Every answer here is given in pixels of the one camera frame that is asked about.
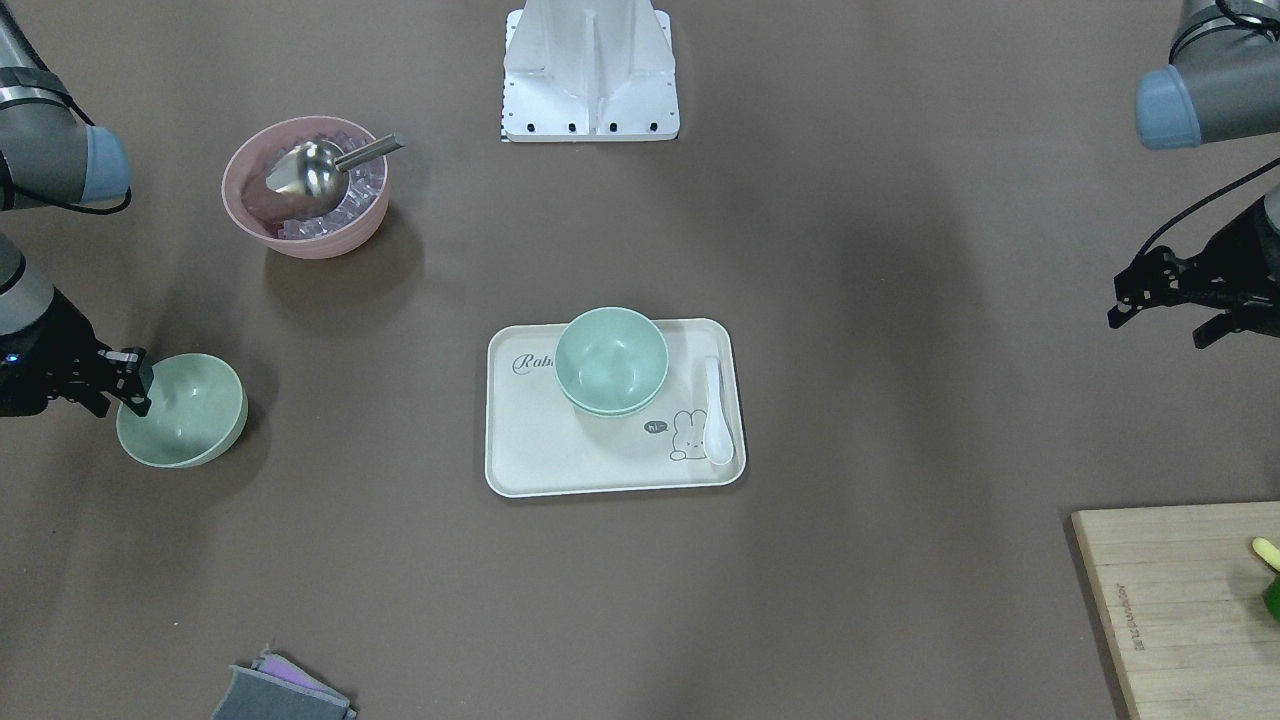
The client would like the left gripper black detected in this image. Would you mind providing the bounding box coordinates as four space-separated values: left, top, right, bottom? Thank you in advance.
1180 195 1279 348

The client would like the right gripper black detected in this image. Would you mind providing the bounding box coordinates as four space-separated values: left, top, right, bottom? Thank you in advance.
1 290 152 418

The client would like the green bowl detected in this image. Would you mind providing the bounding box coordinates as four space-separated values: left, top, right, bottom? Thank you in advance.
561 387 660 418
115 354 250 469
553 307 669 397

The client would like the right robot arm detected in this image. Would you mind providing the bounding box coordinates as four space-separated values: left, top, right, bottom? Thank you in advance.
1 5 154 416

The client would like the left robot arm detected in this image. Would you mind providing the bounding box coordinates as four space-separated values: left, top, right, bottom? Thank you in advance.
1108 1 1279 348

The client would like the pink bowl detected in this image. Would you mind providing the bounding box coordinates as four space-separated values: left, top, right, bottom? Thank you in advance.
220 115 390 260

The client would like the metal ice scoop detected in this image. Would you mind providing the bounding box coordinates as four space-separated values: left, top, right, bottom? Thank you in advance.
262 133 407 220

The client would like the yellow plastic knife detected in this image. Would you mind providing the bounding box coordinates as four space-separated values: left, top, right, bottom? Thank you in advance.
1251 537 1280 573

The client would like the bamboo cutting board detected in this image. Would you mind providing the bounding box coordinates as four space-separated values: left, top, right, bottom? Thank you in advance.
1071 501 1279 719

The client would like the green lime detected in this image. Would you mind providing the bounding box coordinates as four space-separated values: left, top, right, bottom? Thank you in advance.
1262 575 1280 623

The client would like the grey folded cloth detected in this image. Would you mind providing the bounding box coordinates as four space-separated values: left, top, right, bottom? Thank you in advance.
211 650 358 719

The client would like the cream serving tray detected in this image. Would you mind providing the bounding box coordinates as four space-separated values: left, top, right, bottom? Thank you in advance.
484 318 748 498

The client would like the green bowl on tray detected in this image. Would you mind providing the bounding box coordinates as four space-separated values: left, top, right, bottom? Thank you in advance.
561 387 660 418

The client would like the white ceramic spoon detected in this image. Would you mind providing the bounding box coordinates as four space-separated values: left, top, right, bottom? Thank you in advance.
704 357 733 466

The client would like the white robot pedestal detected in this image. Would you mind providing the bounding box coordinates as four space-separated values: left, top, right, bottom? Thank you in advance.
500 1 681 143

